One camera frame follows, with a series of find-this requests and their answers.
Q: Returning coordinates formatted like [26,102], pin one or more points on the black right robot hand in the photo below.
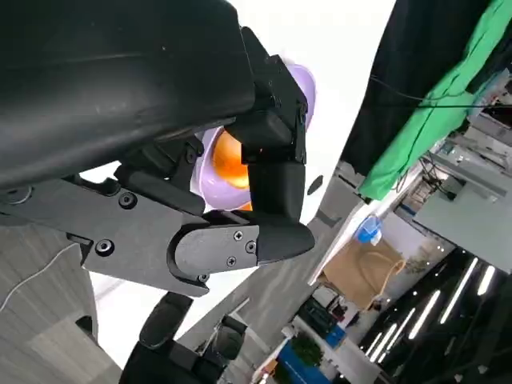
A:
[160,360]

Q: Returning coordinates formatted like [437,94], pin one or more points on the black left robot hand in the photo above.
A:
[120,80]

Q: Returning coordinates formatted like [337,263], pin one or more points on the orange and white bread roll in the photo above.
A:
[228,168]

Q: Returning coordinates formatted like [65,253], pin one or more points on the blue crate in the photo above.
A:
[296,366]

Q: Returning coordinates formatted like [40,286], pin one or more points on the green potted plant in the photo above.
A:
[306,350]

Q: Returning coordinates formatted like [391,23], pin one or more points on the lilac plate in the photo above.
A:
[310,88]

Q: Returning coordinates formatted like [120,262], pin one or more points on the brown paper bag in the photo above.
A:
[360,272]

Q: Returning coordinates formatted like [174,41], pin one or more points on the blue water bottle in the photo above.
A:
[369,230]

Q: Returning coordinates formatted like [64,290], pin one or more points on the black curtain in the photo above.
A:
[408,60]

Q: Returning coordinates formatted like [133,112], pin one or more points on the green hanging cloth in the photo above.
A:
[424,136]

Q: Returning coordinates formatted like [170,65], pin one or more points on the grey workshop desk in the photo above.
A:
[468,200]

